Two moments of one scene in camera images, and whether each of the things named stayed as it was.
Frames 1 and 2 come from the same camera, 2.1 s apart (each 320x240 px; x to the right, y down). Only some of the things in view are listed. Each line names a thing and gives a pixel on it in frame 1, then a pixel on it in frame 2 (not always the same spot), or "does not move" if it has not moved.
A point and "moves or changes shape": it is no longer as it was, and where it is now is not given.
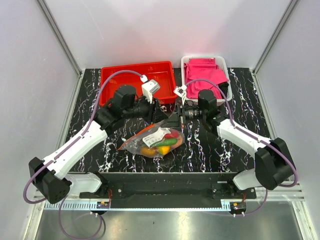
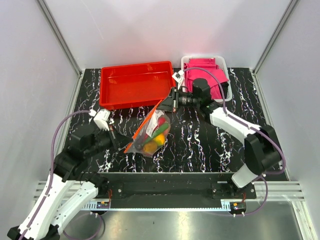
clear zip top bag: (157, 140) moves or changes shape
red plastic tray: (163, 71) does not move
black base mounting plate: (169, 189) does not move
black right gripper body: (192, 112) → (187, 100)
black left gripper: (154, 113) → (119, 141)
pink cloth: (203, 68) does not move
